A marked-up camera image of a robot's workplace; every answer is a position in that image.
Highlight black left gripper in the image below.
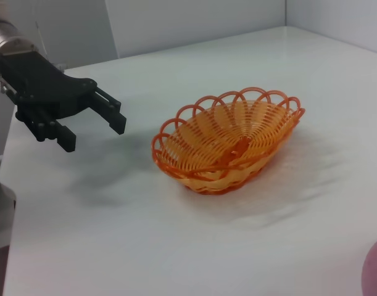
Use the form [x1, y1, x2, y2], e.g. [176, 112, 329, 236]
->
[0, 50, 128, 154]

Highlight pink toy peach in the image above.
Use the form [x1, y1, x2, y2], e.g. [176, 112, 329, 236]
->
[360, 236, 377, 296]

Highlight orange woven plastic basket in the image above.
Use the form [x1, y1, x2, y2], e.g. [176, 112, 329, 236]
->
[151, 86, 307, 197]

